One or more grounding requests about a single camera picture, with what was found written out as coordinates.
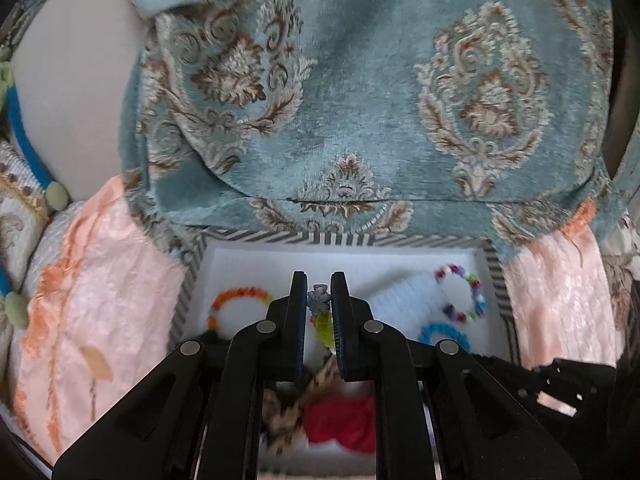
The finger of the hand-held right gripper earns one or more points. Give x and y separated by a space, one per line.
565 385

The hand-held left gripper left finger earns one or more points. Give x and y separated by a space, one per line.
300 310

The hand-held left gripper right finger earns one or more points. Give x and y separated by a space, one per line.
338 310

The green hair clip grey flower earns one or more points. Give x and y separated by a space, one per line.
320 301

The white box with striped rim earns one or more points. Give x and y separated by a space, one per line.
360 265

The leopard print hair bow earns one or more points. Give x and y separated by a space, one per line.
280 416

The white scrunchie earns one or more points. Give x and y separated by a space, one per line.
405 300

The red scrunchie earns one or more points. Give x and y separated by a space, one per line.
340 420

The peach bedspread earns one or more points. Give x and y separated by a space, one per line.
115 280

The teal damask cushion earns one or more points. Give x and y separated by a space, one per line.
350 85

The floral embroidered cushion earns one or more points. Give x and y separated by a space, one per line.
20 220

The cream pillow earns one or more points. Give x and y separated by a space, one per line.
75 75

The green and blue plush toy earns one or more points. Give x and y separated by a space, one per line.
22 130

